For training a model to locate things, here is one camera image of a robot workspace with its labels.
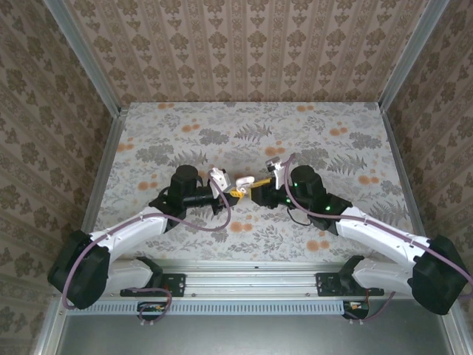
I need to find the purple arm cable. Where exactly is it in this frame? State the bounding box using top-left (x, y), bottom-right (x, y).
top-left (282, 153), bottom-right (473, 326)
top-left (61, 172), bottom-right (233, 327)

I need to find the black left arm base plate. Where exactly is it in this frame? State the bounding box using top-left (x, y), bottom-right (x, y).
top-left (120, 272), bottom-right (186, 297)

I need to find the white earbud charging case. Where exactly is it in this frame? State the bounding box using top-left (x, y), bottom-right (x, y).
top-left (234, 175), bottom-right (256, 194)

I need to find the thin black cable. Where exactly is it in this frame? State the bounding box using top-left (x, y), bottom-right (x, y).
top-left (286, 206), bottom-right (313, 226)

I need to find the connector board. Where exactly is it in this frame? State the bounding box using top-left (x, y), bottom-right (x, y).
top-left (137, 301), bottom-right (167, 322)
top-left (342, 300), bottom-right (370, 321)

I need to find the aluminium left table rail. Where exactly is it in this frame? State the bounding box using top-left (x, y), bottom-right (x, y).
top-left (75, 106), bottom-right (130, 267)

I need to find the left connector board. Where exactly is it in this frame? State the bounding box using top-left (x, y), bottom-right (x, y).
top-left (137, 301), bottom-right (167, 322)

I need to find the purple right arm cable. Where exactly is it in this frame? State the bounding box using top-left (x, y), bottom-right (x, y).
top-left (282, 153), bottom-right (473, 326)

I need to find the aluminium left frame post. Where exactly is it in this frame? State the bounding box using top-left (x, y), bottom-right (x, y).
top-left (46, 0), bottom-right (125, 115)

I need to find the floral patterned table cover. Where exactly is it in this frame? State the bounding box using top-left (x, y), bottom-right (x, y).
top-left (85, 101), bottom-right (426, 264)

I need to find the right connector board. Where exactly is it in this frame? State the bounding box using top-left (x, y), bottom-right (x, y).
top-left (342, 300), bottom-right (370, 321)

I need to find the grey slotted cable duct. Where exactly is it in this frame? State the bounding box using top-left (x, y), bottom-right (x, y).
top-left (68, 300), bottom-right (347, 316)

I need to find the aluminium table rail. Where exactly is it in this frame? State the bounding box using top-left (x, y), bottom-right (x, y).
top-left (75, 106), bottom-right (130, 267)
top-left (379, 105), bottom-right (438, 270)

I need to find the aluminium right table rail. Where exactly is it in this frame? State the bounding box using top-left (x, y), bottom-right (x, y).
top-left (379, 105), bottom-right (438, 270)

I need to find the grey metal panel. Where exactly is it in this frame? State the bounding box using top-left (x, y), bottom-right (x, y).
top-left (55, 314), bottom-right (455, 355)

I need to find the aluminium frame post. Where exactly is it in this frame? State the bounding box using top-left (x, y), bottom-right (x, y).
top-left (46, 0), bottom-right (125, 115)
top-left (378, 0), bottom-right (454, 112)

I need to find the aluminium mounting rail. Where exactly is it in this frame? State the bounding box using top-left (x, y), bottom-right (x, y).
top-left (53, 258), bottom-right (459, 300)

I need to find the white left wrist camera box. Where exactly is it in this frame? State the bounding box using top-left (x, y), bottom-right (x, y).
top-left (208, 166), bottom-right (231, 194)

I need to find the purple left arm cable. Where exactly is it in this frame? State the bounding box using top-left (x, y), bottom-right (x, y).
top-left (61, 172), bottom-right (233, 327)

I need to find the aluminium right frame post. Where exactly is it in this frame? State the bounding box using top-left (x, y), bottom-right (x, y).
top-left (378, 0), bottom-right (454, 112)

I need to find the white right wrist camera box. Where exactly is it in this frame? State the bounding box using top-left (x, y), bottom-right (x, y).
top-left (265, 155), bottom-right (286, 188)

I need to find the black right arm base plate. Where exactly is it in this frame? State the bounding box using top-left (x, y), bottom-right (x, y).
top-left (316, 272), bottom-right (385, 297)

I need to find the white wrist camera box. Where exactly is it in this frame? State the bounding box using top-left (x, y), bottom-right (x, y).
top-left (265, 155), bottom-right (286, 188)
top-left (208, 166), bottom-right (231, 194)

